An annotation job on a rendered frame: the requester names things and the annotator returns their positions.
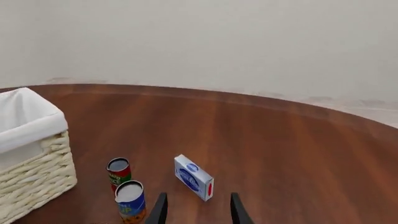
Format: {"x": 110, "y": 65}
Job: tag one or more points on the white and blue printed box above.
{"x": 192, "y": 178}

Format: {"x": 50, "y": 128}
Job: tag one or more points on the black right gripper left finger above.
{"x": 160, "y": 212}

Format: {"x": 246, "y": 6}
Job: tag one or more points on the white woven basket with liner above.
{"x": 29, "y": 151}

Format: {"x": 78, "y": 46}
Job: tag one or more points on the red and green sauce tin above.
{"x": 119, "y": 173}

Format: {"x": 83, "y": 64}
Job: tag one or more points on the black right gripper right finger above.
{"x": 239, "y": 212}

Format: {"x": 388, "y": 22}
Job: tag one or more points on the blue and orange soup tin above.
{"x": 132, "y": 203}

